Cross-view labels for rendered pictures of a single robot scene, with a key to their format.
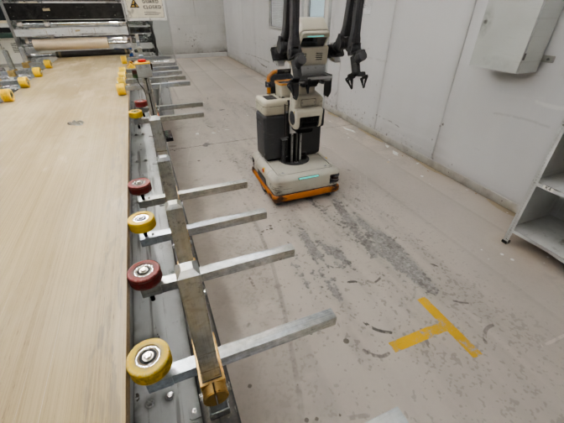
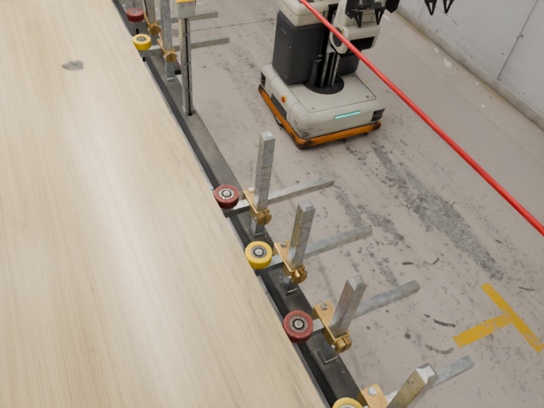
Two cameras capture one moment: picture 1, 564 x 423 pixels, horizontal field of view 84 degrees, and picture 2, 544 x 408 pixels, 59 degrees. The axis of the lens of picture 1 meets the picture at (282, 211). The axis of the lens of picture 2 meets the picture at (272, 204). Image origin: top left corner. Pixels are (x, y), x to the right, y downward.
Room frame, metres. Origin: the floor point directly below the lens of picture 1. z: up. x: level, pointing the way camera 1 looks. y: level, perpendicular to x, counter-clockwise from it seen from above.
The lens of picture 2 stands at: (-0.01, 0.56, 2.03)
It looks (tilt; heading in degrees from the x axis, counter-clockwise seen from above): 48 degrees down; 351
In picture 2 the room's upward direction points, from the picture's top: 8 degrees clockwise
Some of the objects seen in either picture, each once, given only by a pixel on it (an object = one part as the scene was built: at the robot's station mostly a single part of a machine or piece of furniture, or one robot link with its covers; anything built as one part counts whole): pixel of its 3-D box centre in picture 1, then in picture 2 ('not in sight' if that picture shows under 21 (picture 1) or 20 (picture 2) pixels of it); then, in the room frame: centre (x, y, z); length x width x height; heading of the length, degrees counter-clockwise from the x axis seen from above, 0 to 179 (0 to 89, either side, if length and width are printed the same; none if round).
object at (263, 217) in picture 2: not in sight; (256, 206); (1.07, 0.43, 0.82); 0.14 x 0.06 x 0.05; 22
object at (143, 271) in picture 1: (148, 284); (295, 333); (0.58, 0.35, 0.85); 0.08 x 0.08 x 0.11
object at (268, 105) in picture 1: (289, 122); (324, 31); (2.74, -0.07, 0.59); 0.55 x 0.34 x 0.83; 111
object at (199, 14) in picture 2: (172, 107); (176, 19); (2.29, 0.79, 0.84); 0.43 x 0.03 x 0.04; 112
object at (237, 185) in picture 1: (195, 193); (278, 196); (1.12, 0.36, 0.82); 0.43 x 0.03 x 0.04; 112
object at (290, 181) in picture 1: (293, 170); (320, 96); (2.65, -0.11, 0.16); 0.67 x 0.64 x 0.25; 21
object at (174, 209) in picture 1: (190, 279); (337, 329); (0.58, 0.24, 0.87); 0.04 x 0.04 x 0.48; 22
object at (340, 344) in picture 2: not in sight; (331, 327); (0.60, 0.25, 0.84); 0.14 x 0.06 x 0.05; 22
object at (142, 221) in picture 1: (144, 231); (257, 261); (0.81, 0.44, 0.85); 0.08 x 0.08 x 0.11
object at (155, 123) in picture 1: (168, 180); (261, 191); (1.04, 0.43, 0.92); 0.04 x 0.04 x 0.48; 22
